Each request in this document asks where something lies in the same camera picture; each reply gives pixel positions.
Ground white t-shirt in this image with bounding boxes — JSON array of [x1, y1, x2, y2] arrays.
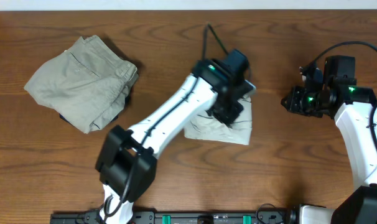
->
[[184, 97, 252, 146]]

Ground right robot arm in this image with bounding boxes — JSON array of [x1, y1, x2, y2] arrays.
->
[[281, 55, 377, 223]]

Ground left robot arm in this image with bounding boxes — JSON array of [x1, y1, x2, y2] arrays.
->
[[95, 49, 256, 223]]

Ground folded khaki shorts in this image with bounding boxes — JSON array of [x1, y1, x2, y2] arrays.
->
[[24, 35, 139, 134]]

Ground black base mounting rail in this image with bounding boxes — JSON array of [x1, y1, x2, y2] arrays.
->
[[50, 210, 291, 224]]

